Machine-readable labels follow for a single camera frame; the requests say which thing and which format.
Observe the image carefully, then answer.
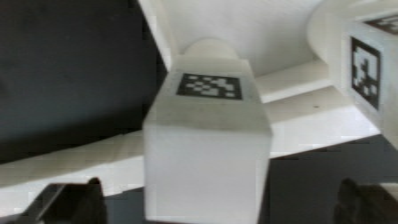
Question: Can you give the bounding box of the white chair leg with tag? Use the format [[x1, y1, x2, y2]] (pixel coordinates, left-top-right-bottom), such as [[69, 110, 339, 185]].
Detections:
[[307, 0, 398, 149]]

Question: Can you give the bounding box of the white chair seat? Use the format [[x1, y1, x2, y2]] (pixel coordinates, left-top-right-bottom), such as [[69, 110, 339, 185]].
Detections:
[[137, 0, 357, 104]]

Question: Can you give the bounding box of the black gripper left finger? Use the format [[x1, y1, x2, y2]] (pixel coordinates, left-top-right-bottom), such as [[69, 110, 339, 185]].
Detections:
[[16, 178, 107, 224]]

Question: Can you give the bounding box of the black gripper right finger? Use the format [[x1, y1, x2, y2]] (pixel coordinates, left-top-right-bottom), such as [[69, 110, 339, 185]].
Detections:
[[334, 178, 398, 224]]

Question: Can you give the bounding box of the white obstacle fence wall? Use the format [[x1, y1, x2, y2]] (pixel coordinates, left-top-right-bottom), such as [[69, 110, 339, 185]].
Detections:
[[0, 87, 378, 217]]

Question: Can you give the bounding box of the white chair nut peg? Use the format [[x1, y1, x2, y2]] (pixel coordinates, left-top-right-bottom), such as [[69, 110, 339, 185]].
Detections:
[[142, 39, 272, 224]]

